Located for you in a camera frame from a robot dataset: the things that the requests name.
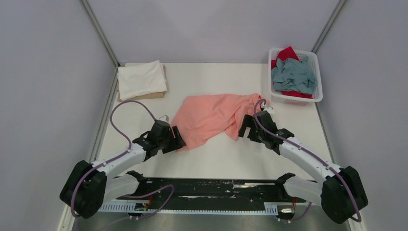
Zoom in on left aluminium frame post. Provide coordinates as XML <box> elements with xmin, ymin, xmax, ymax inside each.
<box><xmin>79</xmin><ymin>0</ymin><xmax>120</xmax><ymax>69</ymax></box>

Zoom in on white plastic basket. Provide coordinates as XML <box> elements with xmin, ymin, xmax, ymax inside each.
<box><xmin>268</xmin><ymin>48</ymin><xmax>323</xmax><ymax>105</ymax></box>

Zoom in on red t shirt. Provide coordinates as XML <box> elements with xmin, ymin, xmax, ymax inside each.
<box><xmin>271</xmin><ymin>47</ymin><xmax>313</xmax><ymax>99</ymax></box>

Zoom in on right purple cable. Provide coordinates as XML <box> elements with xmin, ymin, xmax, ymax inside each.
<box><xmin>253</xmin><ymin>99</ymin><xmax>363</xmax><ymax>223</ymax></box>

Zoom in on salmon pink t shirt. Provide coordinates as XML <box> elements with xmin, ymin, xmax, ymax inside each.
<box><xmin>171</xmin><ymin>93</ymin><xmax>262</xmax><ymax>151</ymax></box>

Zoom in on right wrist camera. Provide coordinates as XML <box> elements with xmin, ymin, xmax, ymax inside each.
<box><xmin>261</xmin><ymin>105</ymin><xmax>275</xmax><ymax>116</ymax></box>

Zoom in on right aluminium frame post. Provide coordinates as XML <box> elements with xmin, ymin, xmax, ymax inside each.
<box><xmin>311</xmin><ymin>0</ymin><xmax>348</xmax><ymax>53</ymax></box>

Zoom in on folded white t shirt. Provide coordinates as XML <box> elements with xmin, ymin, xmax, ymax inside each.
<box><xmin>117</xmin><ymin>60</ymin><xmax>168</xmax><ymax>102</ymax></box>

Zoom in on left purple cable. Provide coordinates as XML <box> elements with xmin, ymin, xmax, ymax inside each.
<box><xmin>70</xmin><ymin>100</ymin><xmax>175</xmax><ymax>220</ymax></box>

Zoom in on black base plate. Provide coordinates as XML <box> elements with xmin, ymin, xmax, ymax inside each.
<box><xmin>132</xmin><ymin>177</ymin><xmax>295</xmax><ymax>210</ymax></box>

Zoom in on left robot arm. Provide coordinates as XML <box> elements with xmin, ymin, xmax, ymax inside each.
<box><xmin>59</xmin><ymin>120</ymin><xmax>186</xmax><ymax>218</ymax></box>

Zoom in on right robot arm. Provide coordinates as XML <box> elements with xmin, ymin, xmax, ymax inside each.
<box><xmin>238</xmin><ymin>110</ymin><xmax>369</xmax><ymax>224</ymax></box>

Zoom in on grey blue t shirt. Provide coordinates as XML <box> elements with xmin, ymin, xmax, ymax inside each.
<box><xmin>271</xmin><ymin>56</ymin><xmax>318</xmax><ymax>95</ymax></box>

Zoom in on aluminium frame post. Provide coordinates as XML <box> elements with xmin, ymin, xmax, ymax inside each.
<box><xmin>79</xmin><ymin>0</ymin><xmax>120</xmax><ymax>69</ymax></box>
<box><xmin>311</xmin><ymin>0</ymin><xmax>348</xmax><ymax>53</ymax></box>

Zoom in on white slotted cable duct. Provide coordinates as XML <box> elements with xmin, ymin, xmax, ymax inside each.
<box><xmin>98</xmin><ymin>200</ymin><xmax>279</xmax><ymax>216</ymax></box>

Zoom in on purple cable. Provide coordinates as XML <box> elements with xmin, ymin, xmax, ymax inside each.
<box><xmin>70</xmin><ymin>100</ymin><xmax>175</xmax><ymax>220</ymax></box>
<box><xmin>253</xmin><ymin>99</ymin><xmax>363</xmax><ymax>223</ymax></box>

